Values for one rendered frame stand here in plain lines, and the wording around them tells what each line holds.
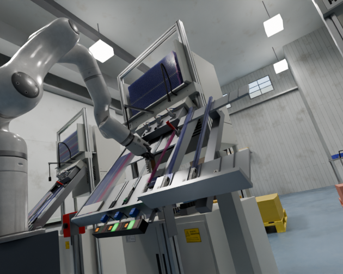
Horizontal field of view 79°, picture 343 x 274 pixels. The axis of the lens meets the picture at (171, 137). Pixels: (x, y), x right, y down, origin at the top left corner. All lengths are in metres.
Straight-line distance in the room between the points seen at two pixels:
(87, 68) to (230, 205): 0.83
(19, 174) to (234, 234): 0.63
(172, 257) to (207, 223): 0.31
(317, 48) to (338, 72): 1.23
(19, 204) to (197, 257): 0.81
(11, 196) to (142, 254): 0.98
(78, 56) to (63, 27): 0.17
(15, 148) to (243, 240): 0.69
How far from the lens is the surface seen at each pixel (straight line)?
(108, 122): 1.02
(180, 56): 1.44
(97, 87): 1.05
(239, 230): 0.76
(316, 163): 10.12
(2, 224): 0.59
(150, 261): 1.39
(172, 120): 1.20
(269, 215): 3.46
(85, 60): 1.07
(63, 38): 0.93
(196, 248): 1.14
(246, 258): 0.78
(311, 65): 9.94
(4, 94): 0.64
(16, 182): 0.61
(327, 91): 9.58
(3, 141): 0.63
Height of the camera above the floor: 0.71
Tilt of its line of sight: 17 degrees up
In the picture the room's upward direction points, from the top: 13 degrees counter-clockwise
